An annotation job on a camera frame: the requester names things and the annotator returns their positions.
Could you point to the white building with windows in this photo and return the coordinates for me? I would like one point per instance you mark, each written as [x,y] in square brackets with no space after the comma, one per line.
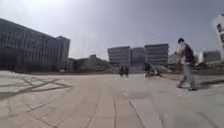
[220,33]

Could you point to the grey paved plaza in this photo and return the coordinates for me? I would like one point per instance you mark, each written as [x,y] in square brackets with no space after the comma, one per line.
[100,103]

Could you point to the dark grey tall building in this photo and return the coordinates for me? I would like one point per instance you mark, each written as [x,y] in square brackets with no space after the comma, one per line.
[30,50]

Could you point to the person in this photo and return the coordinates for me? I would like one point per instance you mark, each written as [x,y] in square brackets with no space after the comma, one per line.
[126,70]
[121,70]
[147,68]
[185,63]

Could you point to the low dark building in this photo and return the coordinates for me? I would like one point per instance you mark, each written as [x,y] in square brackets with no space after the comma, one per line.
[90,62]

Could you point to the grey layered block building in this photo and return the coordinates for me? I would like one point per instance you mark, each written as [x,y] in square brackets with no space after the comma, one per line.
[155,54]

